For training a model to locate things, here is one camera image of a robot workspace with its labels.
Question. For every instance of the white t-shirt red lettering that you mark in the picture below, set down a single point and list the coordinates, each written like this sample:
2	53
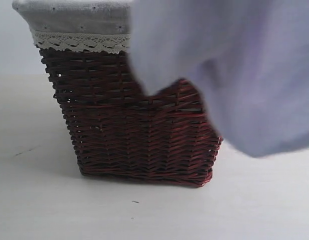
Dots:
249	60

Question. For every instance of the dark red wicker basket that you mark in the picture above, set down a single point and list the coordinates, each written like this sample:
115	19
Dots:
118	132

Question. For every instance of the grey lace-trimmed basket liner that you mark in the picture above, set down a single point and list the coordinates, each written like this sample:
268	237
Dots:
77	25

